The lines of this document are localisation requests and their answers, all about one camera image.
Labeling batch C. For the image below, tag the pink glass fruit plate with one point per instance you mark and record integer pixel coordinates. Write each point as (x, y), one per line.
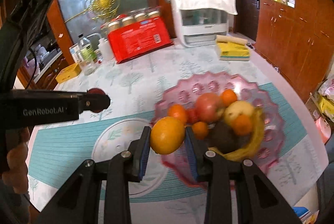
(188, 90)

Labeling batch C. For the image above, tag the yellow cardboard box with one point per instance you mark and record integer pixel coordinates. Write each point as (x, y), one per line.
(68, 73)

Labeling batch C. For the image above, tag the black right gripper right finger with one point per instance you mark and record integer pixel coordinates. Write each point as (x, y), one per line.
(257, 199)

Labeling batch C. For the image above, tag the dark avocado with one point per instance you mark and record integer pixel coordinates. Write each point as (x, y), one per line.
(225, 140)

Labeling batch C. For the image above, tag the person's left hand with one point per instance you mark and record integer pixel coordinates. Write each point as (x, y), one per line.
(16, 177)

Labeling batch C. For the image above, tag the clear drinking glass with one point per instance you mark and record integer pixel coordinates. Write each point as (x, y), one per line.
(86, 64)

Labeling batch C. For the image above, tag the white tabletop appliance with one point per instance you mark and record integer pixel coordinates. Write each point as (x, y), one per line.
(198, 27)

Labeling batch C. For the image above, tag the red snack package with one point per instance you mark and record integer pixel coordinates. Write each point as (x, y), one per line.
(139, 38)

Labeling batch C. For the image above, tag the yellow apple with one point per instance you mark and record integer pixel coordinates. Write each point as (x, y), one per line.
(237, 108)

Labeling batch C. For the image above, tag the red apple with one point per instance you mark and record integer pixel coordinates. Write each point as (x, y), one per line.
(209, 107)

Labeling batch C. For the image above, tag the green label water bottle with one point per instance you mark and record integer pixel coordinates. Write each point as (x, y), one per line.
(86, 49)

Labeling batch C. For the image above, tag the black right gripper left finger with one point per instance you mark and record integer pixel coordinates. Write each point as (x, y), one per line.
(77, 201)

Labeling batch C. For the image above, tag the small yellow-orange tangerine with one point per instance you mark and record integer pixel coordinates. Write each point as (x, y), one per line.
(200, 130)

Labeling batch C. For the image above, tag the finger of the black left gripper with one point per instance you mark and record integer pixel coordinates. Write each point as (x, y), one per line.
(94, 102)

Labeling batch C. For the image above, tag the dark red plum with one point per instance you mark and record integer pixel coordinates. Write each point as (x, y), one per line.
(96, 91)

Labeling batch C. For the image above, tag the small orange tangerine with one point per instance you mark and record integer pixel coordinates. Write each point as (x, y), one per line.
(179, 112)

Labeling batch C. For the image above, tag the tree pattern tablecloth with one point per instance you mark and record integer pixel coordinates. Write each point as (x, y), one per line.
(288, 148)

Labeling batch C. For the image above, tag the yellow tissue pack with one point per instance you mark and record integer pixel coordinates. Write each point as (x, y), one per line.
(231, 48)

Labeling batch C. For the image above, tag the small white carton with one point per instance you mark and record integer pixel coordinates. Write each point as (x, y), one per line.
(74, 52)

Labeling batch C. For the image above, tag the white round leaf plate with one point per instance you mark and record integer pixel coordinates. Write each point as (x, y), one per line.
(127, 156)

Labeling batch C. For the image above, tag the orange with stem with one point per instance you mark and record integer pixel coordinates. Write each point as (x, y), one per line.
(167, 135)

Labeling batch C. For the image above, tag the wooden cabinet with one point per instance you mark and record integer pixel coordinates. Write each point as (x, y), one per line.
(298, 40)

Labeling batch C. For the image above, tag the yellow banana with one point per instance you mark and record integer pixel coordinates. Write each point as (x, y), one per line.
(248, 151)

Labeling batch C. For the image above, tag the small red tomato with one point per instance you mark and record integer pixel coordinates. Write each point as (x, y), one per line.
(192, 117)

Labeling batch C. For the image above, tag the white plastic bottle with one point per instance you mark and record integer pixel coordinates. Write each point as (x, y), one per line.
(105, 49)

